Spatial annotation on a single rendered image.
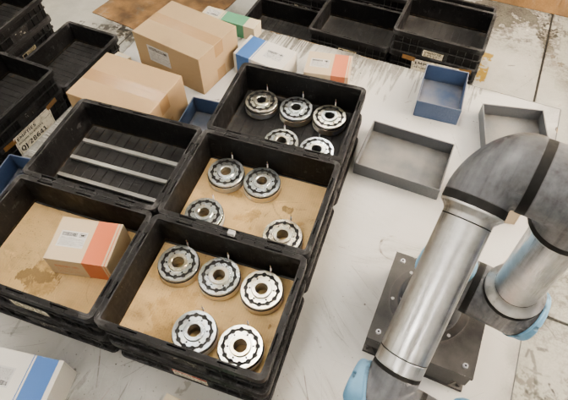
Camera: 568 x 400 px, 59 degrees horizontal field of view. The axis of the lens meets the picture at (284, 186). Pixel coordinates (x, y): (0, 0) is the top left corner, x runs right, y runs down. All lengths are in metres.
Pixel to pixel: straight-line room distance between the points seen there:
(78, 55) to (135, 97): 1.09
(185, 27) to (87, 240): 0.92
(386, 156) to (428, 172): 0.14
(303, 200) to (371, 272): 0.28
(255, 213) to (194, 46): 0.71
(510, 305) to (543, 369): 1.21
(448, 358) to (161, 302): 0.68
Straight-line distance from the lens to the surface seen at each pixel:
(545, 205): 0.77
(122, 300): 1.26
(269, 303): 1.22
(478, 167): 0.77
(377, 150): 1.69
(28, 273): 1.44
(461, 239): 0.77
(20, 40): 2.77
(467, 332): 1.31
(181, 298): 1.28
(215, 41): 1.85
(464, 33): 2.61
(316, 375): 1.33
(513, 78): 3.24
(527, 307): 1.09
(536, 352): 2.29
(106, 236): 1.33
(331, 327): 1.37
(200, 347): 1.19
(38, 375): 1.36
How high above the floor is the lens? 1.97
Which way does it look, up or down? 53 degrees down
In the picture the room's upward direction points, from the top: 1 degrees counter-clockwise
